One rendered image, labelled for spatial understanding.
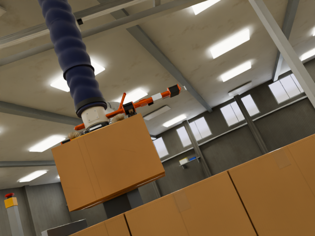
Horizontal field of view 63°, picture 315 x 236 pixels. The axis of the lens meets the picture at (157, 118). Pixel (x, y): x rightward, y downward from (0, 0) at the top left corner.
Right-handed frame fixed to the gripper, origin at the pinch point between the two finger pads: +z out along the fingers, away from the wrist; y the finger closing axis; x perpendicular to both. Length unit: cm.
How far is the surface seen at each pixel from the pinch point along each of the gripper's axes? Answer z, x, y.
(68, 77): 7.8, 33.3, -36.0
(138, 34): -298, -76, -258
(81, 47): 6, 18, -56
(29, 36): -118, 89, -189
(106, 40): -305, -8, -276
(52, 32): 9, 34, -76
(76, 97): 9.1, 31.8, -18.1
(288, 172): 80, -44, 74
